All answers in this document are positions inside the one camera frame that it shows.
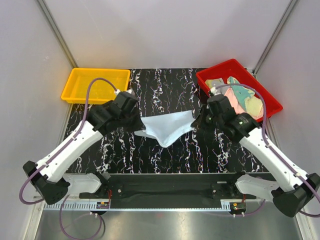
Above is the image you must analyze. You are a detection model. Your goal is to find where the small electronics board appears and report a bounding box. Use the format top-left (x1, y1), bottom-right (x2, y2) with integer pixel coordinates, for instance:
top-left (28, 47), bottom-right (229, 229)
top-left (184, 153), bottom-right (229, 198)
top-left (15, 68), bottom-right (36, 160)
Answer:
top-left (230, 202), bottom-right (247, 212)
top-left (96, 200), bottom-right (110, 209)

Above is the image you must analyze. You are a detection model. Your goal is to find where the left corner aluminium post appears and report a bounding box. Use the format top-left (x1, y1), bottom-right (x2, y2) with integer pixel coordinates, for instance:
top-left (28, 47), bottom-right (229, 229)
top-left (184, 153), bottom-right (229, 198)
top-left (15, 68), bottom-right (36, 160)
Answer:
top-left (35, 0), bottom-right (79, 68)

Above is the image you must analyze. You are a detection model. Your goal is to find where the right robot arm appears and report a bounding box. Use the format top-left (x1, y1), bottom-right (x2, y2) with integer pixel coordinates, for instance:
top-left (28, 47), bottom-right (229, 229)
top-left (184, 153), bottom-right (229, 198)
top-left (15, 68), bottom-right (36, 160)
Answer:
top-left (191, 94), bottom-right (320, 218)

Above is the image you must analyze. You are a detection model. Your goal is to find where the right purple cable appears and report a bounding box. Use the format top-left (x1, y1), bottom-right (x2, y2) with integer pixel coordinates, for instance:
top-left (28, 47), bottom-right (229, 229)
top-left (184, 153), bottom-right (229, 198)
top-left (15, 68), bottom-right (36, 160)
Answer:
top-left (212, 83), bottom-right (320, 218)

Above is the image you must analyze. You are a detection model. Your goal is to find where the grey towel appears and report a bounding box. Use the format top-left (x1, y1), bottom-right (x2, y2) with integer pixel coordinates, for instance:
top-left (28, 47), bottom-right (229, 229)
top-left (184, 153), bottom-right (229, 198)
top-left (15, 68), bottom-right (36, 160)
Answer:
top-left (205, 78), bottom-right (229, 95)

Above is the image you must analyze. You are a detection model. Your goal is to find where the corner aluminium post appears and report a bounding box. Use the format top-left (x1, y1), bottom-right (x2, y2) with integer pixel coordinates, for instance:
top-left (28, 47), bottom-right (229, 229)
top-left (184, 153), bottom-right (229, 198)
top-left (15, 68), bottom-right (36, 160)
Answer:
top-left (35, 0), bottom-right (79, 68)
top-left (252, 0), bottom-right (300, 78)

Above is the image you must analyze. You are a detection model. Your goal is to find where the yellow plastic bin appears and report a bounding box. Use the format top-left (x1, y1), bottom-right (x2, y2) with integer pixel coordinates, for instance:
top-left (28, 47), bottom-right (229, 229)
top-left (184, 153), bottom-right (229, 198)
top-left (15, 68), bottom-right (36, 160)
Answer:
top-left (61, 68), bottom-right (131, 105)

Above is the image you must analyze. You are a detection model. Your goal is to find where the right corner aluminium post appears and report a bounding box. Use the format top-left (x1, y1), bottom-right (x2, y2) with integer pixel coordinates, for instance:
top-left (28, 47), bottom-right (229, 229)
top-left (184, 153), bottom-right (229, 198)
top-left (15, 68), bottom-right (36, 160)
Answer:
top-left (252, 0), bottom-right (300, 78)

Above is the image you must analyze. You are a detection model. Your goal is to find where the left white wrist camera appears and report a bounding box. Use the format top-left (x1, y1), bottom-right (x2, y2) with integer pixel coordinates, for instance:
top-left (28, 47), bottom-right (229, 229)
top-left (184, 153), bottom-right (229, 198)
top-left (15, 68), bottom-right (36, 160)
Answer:
top-left (126, 89), bottom-right (136, 96)

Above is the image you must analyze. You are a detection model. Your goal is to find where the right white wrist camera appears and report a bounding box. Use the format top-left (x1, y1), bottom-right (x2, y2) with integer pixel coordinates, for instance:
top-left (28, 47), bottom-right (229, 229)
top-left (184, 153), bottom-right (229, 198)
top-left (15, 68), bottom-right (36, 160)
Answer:
top-left (210, 87), bottom-right (218, 96)

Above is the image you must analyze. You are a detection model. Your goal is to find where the yellow-green towel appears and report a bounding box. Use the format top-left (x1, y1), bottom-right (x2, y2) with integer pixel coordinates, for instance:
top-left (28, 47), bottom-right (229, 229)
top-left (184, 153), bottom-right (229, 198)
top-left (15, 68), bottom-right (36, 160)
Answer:
top-left (244, 96), bottom-right (264, 120)

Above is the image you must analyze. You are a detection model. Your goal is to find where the teal patterned towel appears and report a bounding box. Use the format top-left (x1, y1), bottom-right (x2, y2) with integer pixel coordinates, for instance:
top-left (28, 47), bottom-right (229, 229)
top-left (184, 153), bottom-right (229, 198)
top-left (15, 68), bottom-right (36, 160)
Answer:
top-left (227, 76), bottom-right (255, 109)

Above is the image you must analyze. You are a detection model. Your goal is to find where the aluminium frame rail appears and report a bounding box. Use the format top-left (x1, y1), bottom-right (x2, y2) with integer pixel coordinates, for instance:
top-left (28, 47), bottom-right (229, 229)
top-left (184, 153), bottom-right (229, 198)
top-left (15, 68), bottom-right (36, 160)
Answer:
top-left (32, 181), bottom-right (308, 213)

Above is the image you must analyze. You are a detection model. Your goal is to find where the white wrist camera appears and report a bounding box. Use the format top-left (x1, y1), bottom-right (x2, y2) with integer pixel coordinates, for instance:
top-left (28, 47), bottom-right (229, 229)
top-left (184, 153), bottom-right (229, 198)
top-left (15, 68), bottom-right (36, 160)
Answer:
top-left (126, 89), bottom-right (136, 96)
top-left (210, 87), bottom-right (218, 96)

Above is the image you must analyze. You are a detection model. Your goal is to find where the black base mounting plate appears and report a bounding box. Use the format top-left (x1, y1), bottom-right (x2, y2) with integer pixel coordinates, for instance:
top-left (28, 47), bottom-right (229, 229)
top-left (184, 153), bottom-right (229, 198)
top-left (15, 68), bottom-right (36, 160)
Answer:
top-left (79, 172), bottom-right (253, 200)

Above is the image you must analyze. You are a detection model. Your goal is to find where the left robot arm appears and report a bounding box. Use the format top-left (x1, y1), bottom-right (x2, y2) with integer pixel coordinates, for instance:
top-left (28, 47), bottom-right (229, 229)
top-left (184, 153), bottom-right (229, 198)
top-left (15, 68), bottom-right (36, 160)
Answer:
top-left (23, 89), bottom-right (145, 205)

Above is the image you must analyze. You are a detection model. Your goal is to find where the light blue towel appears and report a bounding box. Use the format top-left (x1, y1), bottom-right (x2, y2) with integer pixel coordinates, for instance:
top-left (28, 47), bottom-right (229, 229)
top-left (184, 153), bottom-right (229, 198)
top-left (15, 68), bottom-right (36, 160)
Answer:
top-left (134, 110), bottom-right (195, 148)

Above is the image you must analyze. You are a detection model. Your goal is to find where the right small electronics board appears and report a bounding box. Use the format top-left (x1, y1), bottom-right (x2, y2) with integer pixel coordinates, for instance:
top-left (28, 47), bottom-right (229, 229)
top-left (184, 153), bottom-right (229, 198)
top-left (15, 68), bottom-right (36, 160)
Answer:
top-left (230, 202), bottom-right (247, 212)

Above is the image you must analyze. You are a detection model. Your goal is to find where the red plastic bin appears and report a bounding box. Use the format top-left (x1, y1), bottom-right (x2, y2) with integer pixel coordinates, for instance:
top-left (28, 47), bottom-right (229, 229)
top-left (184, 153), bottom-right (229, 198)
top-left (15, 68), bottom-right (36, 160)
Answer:
top-left (196, 59), bottom-right (283, 118)

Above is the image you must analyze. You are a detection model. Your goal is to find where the pink towel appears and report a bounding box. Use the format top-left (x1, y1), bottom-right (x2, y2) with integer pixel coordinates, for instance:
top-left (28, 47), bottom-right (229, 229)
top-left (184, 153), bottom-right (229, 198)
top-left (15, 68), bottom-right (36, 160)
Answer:
top-left (224, 87), bottom-right (245, 114)

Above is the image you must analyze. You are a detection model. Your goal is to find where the left small electronics board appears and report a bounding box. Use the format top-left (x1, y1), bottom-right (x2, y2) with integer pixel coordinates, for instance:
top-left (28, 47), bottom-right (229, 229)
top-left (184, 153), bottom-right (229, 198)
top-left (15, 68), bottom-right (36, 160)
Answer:
top-left (96, 200), bottom-right (110, 209)

